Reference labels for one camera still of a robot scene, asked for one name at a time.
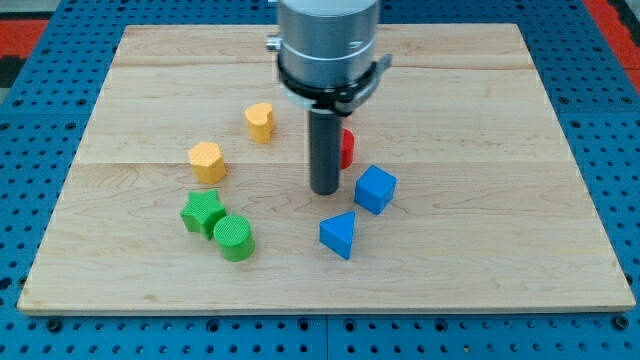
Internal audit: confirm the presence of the yellow hexagon block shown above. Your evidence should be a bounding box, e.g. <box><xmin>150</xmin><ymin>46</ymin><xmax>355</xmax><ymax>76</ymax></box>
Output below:
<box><xmin>188</xmin><ymin>142</ymin><xmax>227</xmax><ymax>185</ymax></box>

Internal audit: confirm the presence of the yellow heart block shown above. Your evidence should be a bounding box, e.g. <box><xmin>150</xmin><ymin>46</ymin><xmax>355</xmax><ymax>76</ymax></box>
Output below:
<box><xmin>244</xmin><ymin>102</ymin><xmax>275</xmax><ymax>144</ymax></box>

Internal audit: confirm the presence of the light wooden board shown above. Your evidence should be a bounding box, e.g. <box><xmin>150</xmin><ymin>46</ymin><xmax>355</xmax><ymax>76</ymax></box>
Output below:
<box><xmin>17</xmin><ymin>23</ymin><xmax>636</xmax><ymax>316</ymax></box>

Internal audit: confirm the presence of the green star block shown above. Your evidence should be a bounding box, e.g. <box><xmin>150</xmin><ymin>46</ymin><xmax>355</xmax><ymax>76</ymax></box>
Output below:
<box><xmin>180</xmin><ymin>189</ymin><xmax>227</xmax><ymax>240</ymax></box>

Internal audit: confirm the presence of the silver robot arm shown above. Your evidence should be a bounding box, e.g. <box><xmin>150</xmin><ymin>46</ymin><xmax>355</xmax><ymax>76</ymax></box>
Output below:
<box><xmin>266</xmin><ymin>0</ymin><xmax>392</xmax><ymax>195</ymax></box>

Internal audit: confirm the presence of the black clamp ring mount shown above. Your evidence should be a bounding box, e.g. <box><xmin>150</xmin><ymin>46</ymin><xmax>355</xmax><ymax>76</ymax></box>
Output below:
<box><xmin>276</xmin><ymin>54</ymin><xmax>393</xmax><ymax>117</ymax></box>

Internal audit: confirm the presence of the green cylinder block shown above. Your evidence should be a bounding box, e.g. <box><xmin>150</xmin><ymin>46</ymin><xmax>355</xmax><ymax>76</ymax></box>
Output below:
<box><xmin>214</xmin><ymin>215</ymin><xmax>255</xmax><ymax>262</ymax></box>

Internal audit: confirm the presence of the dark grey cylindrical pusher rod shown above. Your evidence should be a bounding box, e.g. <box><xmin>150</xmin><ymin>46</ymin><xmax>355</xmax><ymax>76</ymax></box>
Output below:
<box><xmin>308</xmin><ymin>111</ymin><xmax>342</xmax><ymax>195</ymax></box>

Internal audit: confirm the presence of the red circle block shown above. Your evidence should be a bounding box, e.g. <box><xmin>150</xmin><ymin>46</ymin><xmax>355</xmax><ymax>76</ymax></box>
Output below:
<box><xmin>340</xmin><ymin>128</ymin><xmax>355</xmax><ymax>170</ymax></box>

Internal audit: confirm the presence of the blue triangle block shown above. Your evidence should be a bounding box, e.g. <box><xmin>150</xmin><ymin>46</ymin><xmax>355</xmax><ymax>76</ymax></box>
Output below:
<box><xmin>319</xmin><ymin>211</ymin><xmax>356</xmax><ymax>260</ymax></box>

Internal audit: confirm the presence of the blue cube block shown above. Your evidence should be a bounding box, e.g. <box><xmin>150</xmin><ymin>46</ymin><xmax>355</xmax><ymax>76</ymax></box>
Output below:
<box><xmin>354</xmin><ymin>165</ymin><xmax>397</xmax><ymax>215</ymax></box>

